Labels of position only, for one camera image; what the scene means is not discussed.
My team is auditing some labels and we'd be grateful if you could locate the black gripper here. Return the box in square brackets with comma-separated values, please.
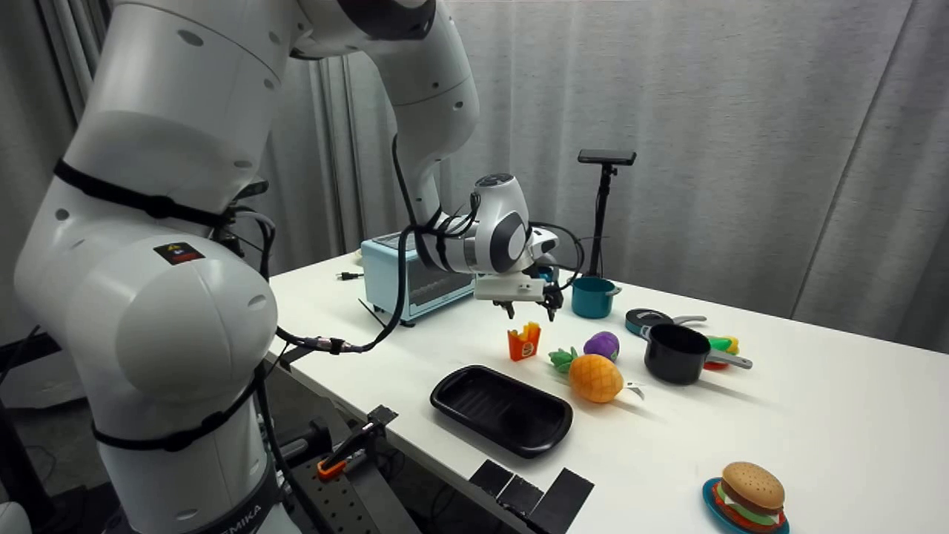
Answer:
[470, 273, 565, 326]

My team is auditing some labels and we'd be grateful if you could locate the red plush fries pack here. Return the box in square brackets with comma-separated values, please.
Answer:
[503, 319, 545, 364]

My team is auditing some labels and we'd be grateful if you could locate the purple plush vegetable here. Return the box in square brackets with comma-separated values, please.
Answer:
[580, 328, 626, 364]

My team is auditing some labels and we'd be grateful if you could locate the orange plush pineapple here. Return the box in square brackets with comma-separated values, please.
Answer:
[545, 343, 645, 405]

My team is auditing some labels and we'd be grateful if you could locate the red green plush vegetable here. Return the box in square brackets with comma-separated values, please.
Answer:
[703, 331, 743, 374]

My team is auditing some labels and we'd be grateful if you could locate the plush burger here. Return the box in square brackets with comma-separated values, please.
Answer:
[712, 459, 788, 534]

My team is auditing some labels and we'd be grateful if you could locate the teal toy pot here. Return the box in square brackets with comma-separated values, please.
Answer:
[570, 273, 626, 322]

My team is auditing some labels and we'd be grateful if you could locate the black plastic tray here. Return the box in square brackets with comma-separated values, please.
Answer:
[426, 361, 579, 459]

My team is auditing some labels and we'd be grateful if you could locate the dark teal pot lid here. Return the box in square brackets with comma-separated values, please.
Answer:
[623, 303, 712, 340]

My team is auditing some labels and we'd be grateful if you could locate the light blue toaster oven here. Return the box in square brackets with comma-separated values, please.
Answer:
[359, 227, 478, 328]

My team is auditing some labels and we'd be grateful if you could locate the black mug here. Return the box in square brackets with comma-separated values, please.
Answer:
[641, 319, 757, 389]

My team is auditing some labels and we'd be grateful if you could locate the short black tape piece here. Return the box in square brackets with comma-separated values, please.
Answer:
[496, 472, 545, 519]
[466, 457, 516, 502]

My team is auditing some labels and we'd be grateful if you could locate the long black tape strip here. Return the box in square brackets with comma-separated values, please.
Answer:
[525, 464, 595, 534]

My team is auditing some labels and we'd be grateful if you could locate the teal round plate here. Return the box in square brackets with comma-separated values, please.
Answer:
[700, 475, 795, 534]

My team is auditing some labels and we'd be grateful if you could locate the grey curtain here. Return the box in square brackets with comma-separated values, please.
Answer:
[0, 0, 949, 356]

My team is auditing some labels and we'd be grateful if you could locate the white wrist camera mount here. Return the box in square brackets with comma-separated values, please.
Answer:
[525, 224, 564, 270]

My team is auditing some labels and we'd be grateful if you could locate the black camera tripod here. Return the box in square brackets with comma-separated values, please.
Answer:
[576, 146, 641, 285]

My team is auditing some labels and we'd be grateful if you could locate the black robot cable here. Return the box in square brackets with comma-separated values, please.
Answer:
[269, 132, 451, 361]

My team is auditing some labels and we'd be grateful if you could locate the orange handled black clamp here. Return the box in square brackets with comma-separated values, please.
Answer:
[310, 404, 399, 485]

